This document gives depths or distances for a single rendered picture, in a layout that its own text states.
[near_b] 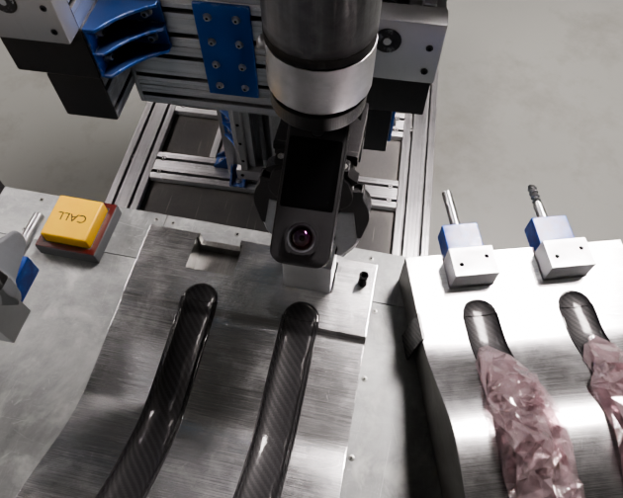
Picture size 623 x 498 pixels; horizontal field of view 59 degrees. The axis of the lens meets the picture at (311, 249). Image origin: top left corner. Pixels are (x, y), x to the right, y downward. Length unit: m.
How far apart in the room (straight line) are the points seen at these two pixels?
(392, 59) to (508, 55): 1.59
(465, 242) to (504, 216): 1.15
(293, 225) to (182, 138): 1.27
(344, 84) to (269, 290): 0.28
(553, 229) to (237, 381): 0.40
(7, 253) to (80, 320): 0.19
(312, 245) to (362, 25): 0.15
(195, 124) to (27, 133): 0.68
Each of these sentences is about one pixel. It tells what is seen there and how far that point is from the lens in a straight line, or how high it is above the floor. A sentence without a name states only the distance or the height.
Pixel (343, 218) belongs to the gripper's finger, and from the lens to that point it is 0.49.
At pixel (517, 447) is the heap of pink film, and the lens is 0.53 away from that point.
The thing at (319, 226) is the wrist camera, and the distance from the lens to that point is 0.41.
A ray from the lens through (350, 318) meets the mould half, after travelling 0.57.
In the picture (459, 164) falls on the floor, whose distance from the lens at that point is 1.89.
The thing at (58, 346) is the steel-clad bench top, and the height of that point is 0.80.
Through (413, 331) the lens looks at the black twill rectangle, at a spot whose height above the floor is 0.84.
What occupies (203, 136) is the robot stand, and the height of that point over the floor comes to 0.21.
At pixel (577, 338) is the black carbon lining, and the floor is 0.85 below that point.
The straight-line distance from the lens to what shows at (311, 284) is 0.57.
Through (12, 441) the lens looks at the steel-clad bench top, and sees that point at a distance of 0.70.
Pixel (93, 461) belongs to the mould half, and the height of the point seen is 0.90.
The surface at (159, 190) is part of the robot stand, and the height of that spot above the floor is 0.21.
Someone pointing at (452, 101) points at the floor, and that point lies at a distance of 2.08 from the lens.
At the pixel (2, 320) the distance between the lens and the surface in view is 0.59.
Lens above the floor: 1.42
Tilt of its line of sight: 59 degrees down
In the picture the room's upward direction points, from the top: straight up
